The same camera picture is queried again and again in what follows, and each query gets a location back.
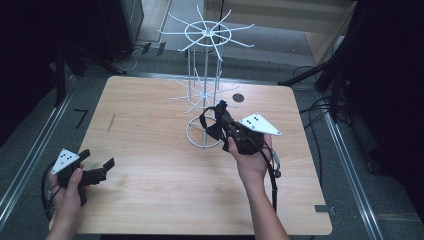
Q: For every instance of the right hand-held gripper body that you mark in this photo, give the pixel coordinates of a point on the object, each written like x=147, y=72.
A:
x=258, y=125

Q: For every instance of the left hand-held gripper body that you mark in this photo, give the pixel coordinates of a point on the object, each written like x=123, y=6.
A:
x=65, y=161

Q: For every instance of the black bow tie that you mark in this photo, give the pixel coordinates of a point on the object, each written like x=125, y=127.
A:
x=215, y=130

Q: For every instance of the person's right hand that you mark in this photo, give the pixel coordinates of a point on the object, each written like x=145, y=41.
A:
x=251, y=165

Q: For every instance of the person's left hand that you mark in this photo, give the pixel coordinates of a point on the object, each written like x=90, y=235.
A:
x=68, y=203

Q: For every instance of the black round table grommet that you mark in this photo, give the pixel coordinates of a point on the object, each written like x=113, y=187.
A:
x=238, y=97

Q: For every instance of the black floor tape mark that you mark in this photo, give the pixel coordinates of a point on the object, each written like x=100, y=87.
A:
x=81, y=118

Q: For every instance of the black metal stand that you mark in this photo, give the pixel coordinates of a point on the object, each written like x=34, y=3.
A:
x=60, y=76
x=335, y=86

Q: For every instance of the small black floor block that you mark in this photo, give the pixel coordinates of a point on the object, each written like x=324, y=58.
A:
x=146, y=48
x=161, y=48

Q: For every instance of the dark tape piece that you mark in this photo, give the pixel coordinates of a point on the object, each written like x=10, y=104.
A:
x=323, y=209

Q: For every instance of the beige wooden cabinet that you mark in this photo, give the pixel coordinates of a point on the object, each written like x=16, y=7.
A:
x=283, y=15

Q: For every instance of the dark cabinet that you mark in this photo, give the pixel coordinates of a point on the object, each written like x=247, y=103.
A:
x=123, y=26

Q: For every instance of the metal floor rail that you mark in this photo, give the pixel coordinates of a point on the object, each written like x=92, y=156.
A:
x=350, y=170
x=36, y=150

